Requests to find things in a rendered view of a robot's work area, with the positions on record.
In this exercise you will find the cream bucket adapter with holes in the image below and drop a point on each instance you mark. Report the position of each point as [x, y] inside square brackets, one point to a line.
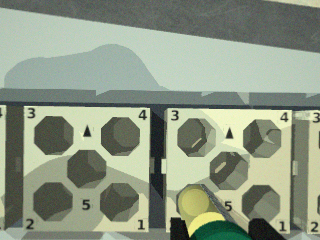
[220, 162]
[65, 147]
[305, 171]
[11, 165]

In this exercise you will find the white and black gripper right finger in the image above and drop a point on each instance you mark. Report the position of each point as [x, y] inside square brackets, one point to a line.
[260, 229]

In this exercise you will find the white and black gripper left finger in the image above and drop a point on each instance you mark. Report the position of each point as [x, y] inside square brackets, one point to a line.
[178, 229]

